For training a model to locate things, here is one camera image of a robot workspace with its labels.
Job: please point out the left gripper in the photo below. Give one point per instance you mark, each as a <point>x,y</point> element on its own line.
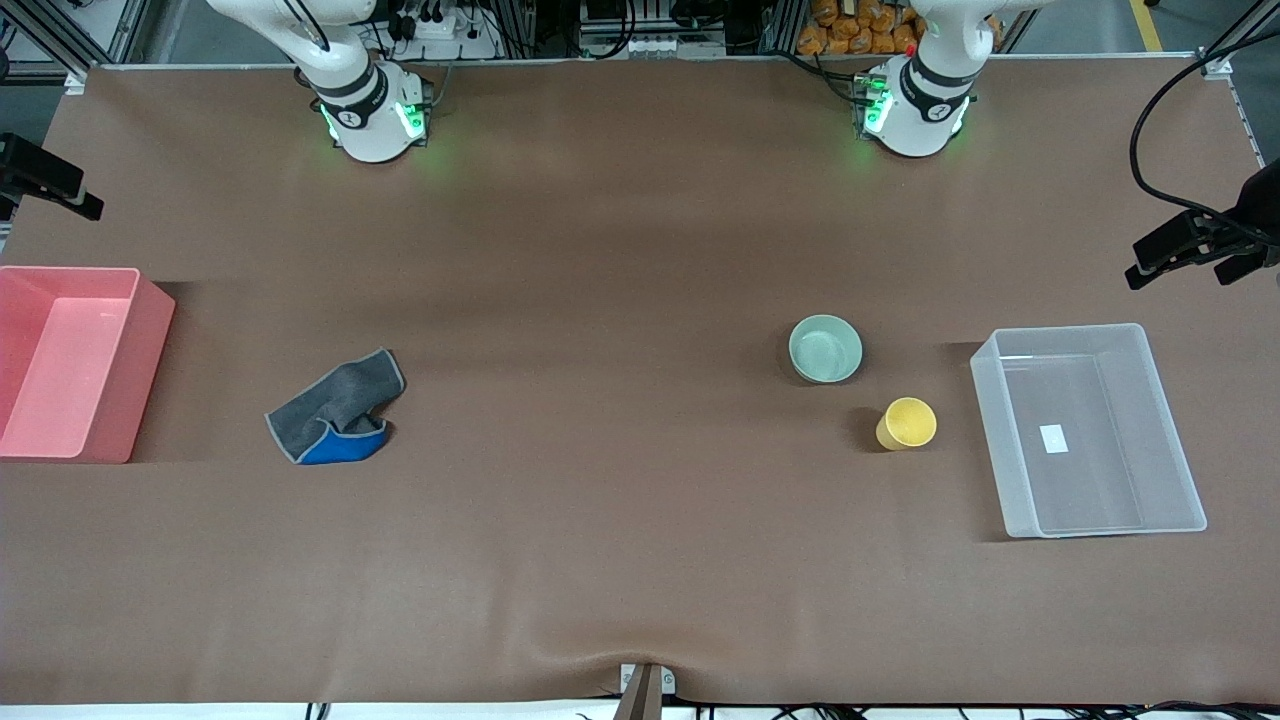
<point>1257,213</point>

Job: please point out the yellow cup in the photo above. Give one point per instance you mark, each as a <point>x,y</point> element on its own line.
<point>908,424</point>

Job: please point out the grey and blue cloth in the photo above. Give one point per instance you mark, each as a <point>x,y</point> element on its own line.
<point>340,400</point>

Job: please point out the light green bowl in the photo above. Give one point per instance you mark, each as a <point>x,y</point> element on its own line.
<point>825,350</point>

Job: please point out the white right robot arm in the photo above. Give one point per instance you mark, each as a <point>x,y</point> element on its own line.
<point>370,120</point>

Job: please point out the pink plastic bin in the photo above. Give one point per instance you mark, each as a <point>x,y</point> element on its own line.
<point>70,370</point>

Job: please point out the white label sticker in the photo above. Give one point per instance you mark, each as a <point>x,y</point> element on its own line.
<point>1053,438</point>

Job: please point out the clear plastic bin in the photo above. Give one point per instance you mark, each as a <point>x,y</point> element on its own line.
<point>1085,480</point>

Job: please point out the pile of orange bags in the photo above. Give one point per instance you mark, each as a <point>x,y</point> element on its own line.
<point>850,30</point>

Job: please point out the white power strip with plugs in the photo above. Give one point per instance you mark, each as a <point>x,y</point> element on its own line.
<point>440,28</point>

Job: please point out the brown table cover mat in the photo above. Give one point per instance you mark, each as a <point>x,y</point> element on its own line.
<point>640,300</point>

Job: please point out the long white power strip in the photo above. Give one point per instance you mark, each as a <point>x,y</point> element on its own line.
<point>675,47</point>

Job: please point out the aluminium frame post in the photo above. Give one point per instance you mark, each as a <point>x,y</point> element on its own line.
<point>1224,66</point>
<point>125,25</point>

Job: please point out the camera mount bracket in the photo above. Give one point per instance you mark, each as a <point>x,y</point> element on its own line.
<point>642,692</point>

